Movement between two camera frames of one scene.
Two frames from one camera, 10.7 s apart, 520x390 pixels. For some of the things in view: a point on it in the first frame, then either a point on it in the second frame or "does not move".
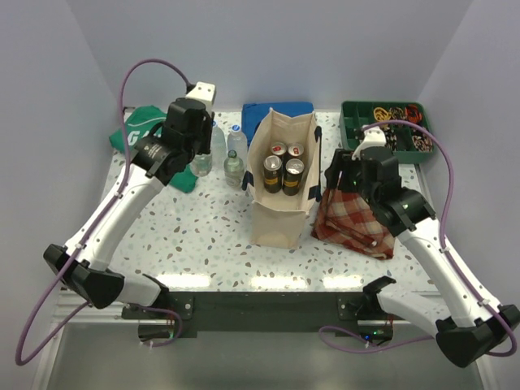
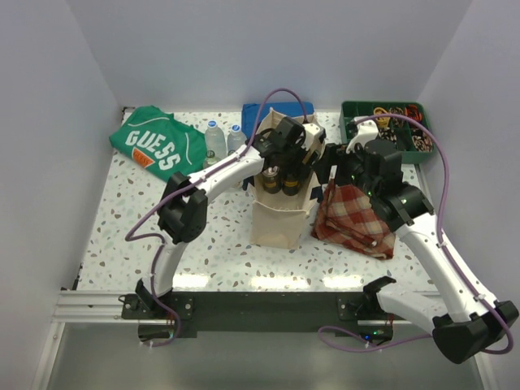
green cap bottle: (201, 165) to (214, 153)
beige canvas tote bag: (279, 220) does not move
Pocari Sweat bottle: (237, 141) does not move
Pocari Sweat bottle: (218, 148) does not move
